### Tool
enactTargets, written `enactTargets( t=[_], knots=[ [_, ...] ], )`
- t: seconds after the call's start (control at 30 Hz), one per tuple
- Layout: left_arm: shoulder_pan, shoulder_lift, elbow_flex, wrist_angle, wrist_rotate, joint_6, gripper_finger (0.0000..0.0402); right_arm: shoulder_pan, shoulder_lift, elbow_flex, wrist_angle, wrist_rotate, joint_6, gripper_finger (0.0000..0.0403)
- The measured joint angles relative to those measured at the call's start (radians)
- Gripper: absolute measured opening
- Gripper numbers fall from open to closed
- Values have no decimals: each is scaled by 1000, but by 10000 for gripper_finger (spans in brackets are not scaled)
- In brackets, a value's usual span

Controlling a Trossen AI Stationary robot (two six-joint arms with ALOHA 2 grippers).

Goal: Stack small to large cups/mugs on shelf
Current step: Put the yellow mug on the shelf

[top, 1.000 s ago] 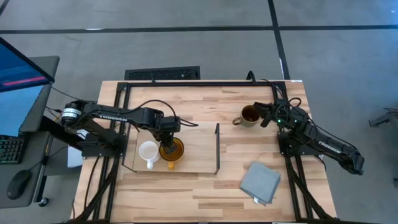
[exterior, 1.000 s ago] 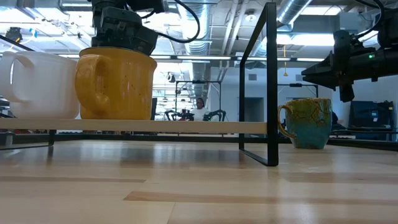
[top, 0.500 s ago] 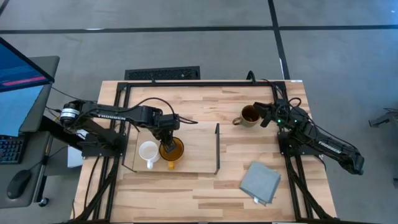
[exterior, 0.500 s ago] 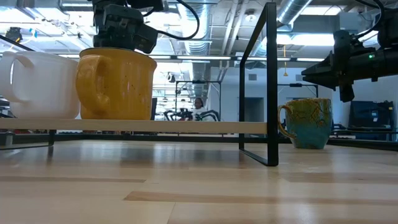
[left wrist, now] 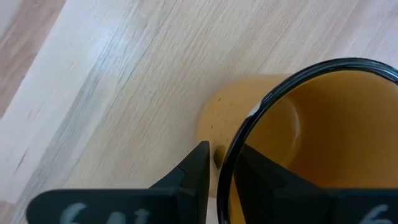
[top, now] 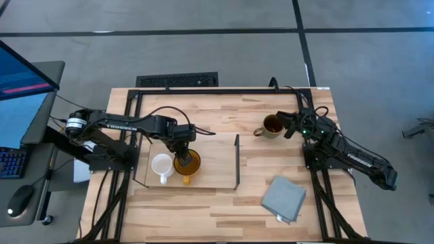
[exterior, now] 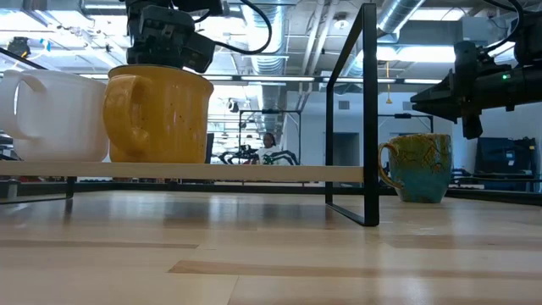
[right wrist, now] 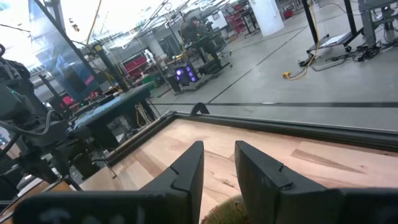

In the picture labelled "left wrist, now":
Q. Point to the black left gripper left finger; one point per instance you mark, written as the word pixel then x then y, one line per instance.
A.
pixel 124 207

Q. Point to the yellow speckled mug black rim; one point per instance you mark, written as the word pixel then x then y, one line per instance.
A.
pixel 342 124

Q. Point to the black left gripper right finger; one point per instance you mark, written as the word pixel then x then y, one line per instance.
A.
pixel 295 202

